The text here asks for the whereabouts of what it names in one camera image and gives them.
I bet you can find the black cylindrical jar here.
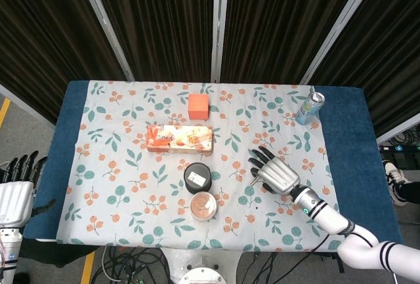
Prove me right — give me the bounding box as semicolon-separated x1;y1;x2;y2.
183;162;212;195

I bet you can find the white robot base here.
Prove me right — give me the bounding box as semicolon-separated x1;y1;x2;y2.
178;256;231;284

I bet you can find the black trouser leg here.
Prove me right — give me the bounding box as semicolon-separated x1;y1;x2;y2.
398;180;420;207

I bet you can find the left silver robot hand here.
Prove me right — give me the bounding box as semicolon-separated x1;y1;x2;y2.
0;151;49;226

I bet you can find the blue green drink can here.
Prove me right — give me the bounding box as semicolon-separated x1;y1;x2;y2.
295;91;326;125

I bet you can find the black power strip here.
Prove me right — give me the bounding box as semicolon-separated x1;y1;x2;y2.
378;144;420;154

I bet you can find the black and white sneaker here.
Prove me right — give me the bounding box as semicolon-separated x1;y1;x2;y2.
383;161;408;207

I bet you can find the bundle of floor cables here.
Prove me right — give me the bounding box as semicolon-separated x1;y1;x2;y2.
91;247;180;284

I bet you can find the blue table cover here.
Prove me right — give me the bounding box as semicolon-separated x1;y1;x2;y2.
24;79;404;253

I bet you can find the orange biscuit box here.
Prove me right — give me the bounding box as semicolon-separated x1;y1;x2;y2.
146;124;215;154

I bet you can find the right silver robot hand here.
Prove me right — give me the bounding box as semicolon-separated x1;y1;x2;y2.
247;146;301;197

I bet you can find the floral patterned tablecloth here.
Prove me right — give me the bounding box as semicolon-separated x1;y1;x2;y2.
55;80;346;253

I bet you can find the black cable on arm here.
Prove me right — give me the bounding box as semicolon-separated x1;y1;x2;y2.
307;220;379;253

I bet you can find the orange cube box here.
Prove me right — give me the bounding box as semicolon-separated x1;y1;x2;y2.
188;92;210;121

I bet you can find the aluminium partition post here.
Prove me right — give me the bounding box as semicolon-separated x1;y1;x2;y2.
73;0;136;82
209;0;231;83
299;0;385;85

